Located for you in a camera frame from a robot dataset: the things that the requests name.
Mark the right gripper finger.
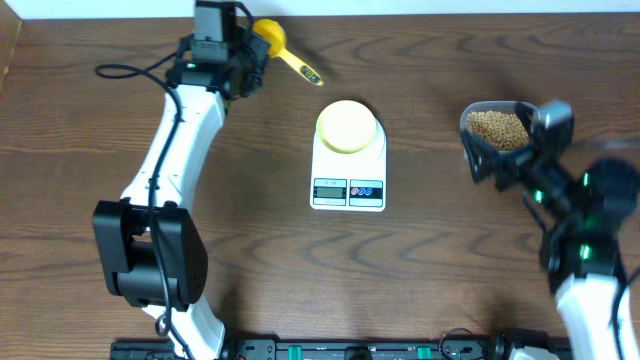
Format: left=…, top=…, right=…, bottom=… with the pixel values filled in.
left=514, top=102, right=543, bottom=148
left=460, top=129, right=500, bottom=183

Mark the yellow measuring scoop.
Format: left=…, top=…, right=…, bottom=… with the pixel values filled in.
left=252, top=19, right=324, bottom=86

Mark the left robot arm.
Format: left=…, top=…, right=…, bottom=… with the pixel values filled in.
left=92, top=24, right=269, bottom=359

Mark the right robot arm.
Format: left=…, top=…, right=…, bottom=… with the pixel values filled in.
left=460, top=100, right=639, bottom=359

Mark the pale yellow plastic bowl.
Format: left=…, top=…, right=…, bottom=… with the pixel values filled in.
left=316, top=100, right=377, bottom=154

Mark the white digital kitchen scale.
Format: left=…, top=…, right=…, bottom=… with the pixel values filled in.
left=309, top=119, right=387, bottom=212

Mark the clear plastic container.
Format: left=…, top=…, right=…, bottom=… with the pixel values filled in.
left=460, top=101, right=537, bottom=181

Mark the soybeans pile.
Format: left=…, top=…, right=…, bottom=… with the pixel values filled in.
left=467, top=110, right=529, bottom=151

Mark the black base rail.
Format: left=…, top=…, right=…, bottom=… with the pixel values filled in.
left=109, top=339, right=571, bottom=360

